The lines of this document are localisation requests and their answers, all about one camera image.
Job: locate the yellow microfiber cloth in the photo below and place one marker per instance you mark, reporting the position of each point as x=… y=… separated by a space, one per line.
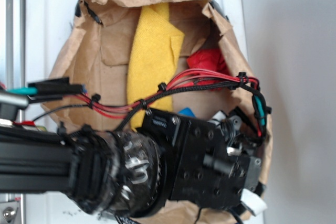
x=155 y=52

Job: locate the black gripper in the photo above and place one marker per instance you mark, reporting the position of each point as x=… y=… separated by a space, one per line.
x=210 y=163

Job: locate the white plastic tray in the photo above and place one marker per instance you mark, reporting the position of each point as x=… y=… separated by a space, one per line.
x=48 y=26

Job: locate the silver corner bracket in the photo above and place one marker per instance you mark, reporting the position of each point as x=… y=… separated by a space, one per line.
x=10 y=212

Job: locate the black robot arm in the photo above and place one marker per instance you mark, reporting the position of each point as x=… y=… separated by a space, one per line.
x=114 y=173

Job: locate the blue plastic bottle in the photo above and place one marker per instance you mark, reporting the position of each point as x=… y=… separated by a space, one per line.
x=187 y=112

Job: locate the aluminium frame rail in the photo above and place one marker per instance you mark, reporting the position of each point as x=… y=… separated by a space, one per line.
x=13 y=43

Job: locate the crumpled red paper ball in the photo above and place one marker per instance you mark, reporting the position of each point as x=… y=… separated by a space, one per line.
x=210 y=59

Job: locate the brown paper bag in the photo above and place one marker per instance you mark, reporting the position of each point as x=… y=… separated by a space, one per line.
x=97 y=55

